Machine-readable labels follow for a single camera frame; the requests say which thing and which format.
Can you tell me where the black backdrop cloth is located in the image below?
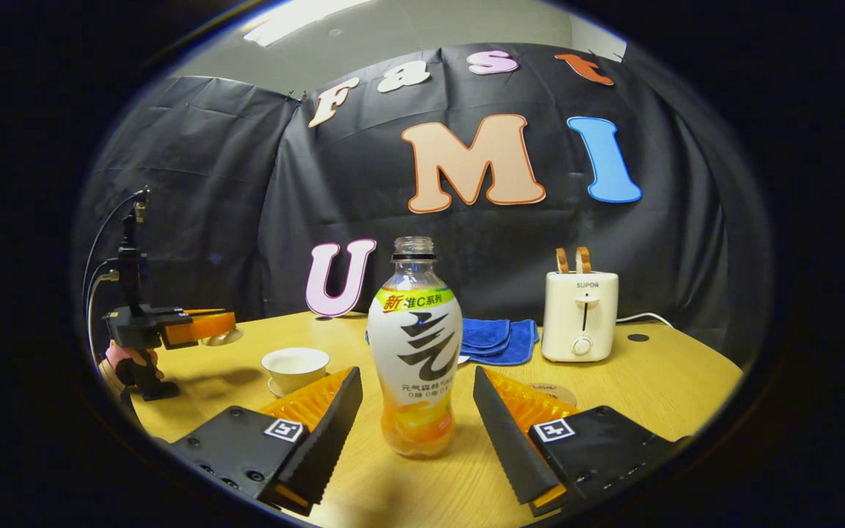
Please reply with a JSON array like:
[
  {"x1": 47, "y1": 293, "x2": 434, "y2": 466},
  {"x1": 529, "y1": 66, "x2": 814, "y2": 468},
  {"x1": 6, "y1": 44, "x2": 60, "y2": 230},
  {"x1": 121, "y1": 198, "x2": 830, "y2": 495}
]
[{"x1": 74, "y1": 43, "x2": 772, "y2": 367}]

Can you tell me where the white toaster power cable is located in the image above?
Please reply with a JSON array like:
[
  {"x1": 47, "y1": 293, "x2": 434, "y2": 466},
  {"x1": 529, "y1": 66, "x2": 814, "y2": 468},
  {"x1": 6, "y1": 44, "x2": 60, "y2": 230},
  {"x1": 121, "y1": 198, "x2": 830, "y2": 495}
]
[{"x1": 615, "y1": 312, "x2": 676, "y2": 329}]

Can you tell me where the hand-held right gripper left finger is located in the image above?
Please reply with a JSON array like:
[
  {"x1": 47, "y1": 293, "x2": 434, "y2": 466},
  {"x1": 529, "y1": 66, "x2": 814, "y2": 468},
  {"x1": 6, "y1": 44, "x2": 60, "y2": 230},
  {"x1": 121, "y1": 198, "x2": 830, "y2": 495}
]
[{"x1": 169, "y1": 367, "x2": 363, "y2": 516}]

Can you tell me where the cream ceramic saucer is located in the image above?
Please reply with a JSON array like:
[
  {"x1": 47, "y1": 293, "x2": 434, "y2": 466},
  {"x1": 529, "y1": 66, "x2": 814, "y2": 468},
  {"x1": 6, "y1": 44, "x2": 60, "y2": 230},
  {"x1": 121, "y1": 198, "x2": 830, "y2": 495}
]
[{"x1": 267, "y1": 376, "x2": 321, "y2": 399}]

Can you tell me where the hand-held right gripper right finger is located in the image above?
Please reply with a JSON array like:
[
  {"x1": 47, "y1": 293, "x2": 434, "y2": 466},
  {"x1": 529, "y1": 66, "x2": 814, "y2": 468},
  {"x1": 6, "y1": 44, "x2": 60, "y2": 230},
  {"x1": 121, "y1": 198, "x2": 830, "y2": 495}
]
[{"x1": 472, "y1": 367, "x2": 691, "y2": 518}]

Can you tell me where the blue folded towel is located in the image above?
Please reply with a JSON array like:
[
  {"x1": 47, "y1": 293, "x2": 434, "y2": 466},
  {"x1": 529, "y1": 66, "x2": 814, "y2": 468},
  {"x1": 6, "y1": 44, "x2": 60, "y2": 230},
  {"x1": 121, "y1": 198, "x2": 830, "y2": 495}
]
[{"x1": 458, "y1": 318, "x2": 541, "y2": 367}]

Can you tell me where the white toaster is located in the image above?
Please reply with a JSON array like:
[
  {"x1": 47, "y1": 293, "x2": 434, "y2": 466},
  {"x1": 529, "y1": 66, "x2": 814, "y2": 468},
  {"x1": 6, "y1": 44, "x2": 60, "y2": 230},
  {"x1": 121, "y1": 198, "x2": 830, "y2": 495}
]
[{"x1": 541, "y1": 271, "x2": 620, "y2": 363}]

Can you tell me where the cream ceramic teacup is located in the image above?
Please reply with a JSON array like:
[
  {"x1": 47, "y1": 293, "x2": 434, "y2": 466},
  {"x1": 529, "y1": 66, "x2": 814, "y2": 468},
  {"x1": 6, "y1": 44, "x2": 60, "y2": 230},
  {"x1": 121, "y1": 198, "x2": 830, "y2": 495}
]
[{"x1": 261, "y1": 347, "x2": 331, "y2": 395}]

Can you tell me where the white orange plastic water bottle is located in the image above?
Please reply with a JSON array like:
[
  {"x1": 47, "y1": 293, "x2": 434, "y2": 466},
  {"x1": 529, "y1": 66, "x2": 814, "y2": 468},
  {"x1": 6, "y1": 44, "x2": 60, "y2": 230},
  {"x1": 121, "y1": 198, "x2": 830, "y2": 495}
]
[{"x1": 365, "y1": 236, "x2": 464, "y2": 459}]

